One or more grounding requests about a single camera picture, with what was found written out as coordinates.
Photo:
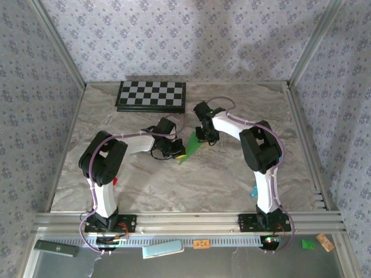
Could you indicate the black and grey chessboard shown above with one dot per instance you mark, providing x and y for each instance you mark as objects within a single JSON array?
[{"x": 150, "y": 95}]

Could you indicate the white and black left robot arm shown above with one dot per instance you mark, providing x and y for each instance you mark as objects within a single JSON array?
[{"x": 104, "y": 197}]

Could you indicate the aluminium side rail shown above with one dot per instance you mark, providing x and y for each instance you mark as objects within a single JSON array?
[{"x": 310, "y": 150}]

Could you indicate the aluminium frame post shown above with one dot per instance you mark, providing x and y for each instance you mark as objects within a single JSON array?
[
  {"x": 316, "y": 37},
  {"x": 58, "y": 43}
]

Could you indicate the aluminium frame rail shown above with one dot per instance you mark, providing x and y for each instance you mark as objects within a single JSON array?
[{"x": 188, "y": 221}]

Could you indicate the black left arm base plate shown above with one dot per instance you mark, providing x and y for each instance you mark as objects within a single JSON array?
[{"x": 129, "y": 223}]

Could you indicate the dark flat rectangular box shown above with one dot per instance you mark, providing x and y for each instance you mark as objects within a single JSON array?
[{"x": 56, "y": 248}]

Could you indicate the small brown box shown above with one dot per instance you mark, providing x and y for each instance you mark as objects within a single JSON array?
[{"x": 325, "y": 242}]

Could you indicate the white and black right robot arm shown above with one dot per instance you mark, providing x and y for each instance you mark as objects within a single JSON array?
[{"x": 268, "y": 191}]

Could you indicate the light blue flat pad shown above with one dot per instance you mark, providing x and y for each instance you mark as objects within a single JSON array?
[{"x": 162, "y": 249}]

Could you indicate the small orange tag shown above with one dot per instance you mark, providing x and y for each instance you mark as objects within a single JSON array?
[{"x": 201, "y": 244}]

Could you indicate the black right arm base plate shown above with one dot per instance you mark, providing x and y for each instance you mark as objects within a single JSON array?
[{"x": 246, "y": 223}]

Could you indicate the small green paper piece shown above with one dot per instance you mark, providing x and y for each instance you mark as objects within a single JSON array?
[{"x": 308, "y": 244}]

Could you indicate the light blue marker pen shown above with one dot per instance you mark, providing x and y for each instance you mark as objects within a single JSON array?
[{"x": 254, "y": 191}]

